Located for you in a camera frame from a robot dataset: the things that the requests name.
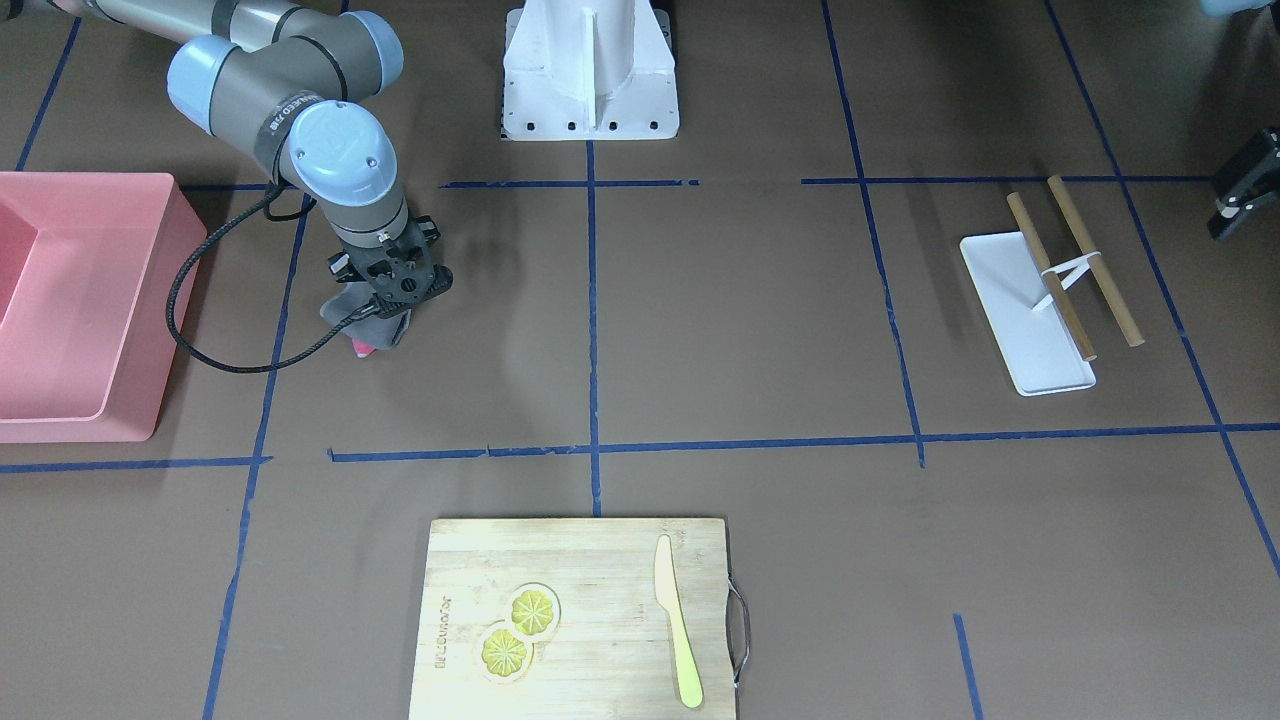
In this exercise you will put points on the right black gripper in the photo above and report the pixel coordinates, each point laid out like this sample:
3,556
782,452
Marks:
342,269

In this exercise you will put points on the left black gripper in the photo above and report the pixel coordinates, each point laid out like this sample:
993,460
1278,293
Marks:
1247,183

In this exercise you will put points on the grey pink cleaning cloth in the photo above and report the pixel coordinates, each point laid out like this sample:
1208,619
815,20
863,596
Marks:
369,334

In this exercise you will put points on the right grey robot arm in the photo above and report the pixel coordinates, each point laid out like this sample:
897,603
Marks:
286,85

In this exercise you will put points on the brown stick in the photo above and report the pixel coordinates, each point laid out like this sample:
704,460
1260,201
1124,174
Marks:
1057,295
1099,268

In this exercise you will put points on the white rectangular tray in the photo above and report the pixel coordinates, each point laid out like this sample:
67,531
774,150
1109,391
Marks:
1034,343

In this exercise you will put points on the pink plastic bin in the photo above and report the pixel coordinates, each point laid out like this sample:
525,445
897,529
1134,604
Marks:
88,260

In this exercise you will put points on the bamboo cutting board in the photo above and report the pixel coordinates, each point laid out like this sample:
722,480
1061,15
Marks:
556,618

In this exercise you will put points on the yellow plastic knife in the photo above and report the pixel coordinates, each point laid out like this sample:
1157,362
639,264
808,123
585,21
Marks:
688,679

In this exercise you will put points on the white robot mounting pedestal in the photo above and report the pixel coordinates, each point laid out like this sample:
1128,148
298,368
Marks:
590,71

